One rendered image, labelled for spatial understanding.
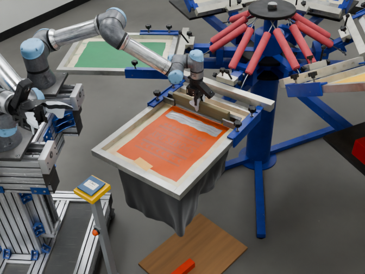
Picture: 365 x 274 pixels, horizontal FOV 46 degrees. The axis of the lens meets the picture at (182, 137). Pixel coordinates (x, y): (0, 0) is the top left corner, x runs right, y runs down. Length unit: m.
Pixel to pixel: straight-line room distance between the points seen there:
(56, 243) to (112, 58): 1.33
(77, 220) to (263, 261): 1.28
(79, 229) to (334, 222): 1.80
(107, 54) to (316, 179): 1.90
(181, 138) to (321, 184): 1.54
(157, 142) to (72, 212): 1.01
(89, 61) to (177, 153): 1.21
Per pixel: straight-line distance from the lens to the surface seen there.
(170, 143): 2.36
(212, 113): 2.46
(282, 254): 3.09
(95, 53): 3.33
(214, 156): 2.22
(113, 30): 2.18
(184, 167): 2.22
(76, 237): 2.97
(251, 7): 3.00
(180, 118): 2.53
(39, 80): 2.38
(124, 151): 2.35
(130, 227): 3.22
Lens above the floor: 2.47
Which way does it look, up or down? 39 degrees down
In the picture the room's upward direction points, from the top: 3 degrees counter-clockwise
